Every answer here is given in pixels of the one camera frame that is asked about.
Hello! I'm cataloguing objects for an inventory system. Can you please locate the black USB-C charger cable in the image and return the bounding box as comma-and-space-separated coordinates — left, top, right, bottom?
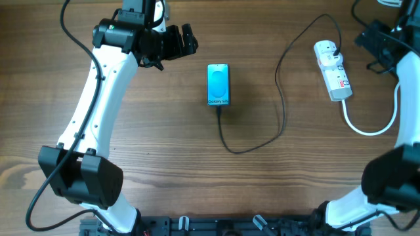
215, 12, 343, 155

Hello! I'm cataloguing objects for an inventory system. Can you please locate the blue screen Galaxy smartphone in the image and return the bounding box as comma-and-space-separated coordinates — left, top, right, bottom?
207, 64, 230, 106

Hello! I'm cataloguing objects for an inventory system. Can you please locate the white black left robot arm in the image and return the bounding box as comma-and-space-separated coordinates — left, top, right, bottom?
38, 1, 198, 235

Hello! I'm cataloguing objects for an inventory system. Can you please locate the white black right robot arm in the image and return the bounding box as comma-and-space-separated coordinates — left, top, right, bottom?
307, 1, 419, 235

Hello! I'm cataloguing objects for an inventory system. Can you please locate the white charger plug adapter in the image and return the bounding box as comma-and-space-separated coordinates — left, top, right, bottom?
318, 52, 343, 71

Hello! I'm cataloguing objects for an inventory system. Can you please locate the white power strip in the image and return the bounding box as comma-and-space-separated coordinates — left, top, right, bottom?
314, 40, 352, 102

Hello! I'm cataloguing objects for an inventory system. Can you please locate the white power strip cord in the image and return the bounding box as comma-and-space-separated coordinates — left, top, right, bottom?
341, 0, 404, 137

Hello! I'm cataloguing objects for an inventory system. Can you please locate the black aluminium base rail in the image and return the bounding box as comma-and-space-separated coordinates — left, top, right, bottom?
79, 214, 372, 236

